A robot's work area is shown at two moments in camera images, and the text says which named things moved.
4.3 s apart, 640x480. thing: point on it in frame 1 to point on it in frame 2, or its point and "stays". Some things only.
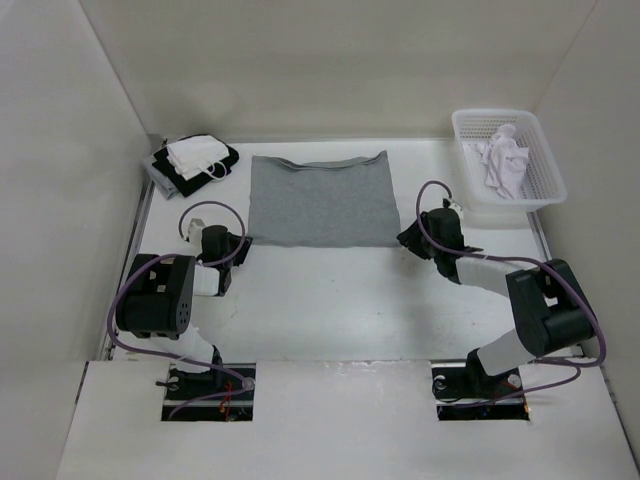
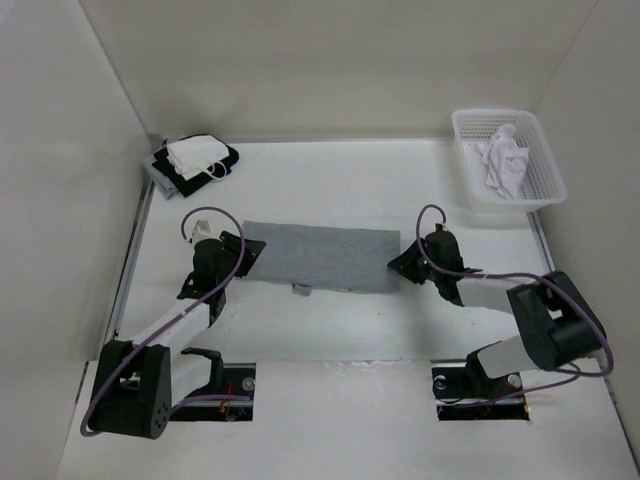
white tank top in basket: (504, 161) stays
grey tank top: (333, 203) to (322, 256)
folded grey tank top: (164, 186) stays
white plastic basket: (541, 186) stays
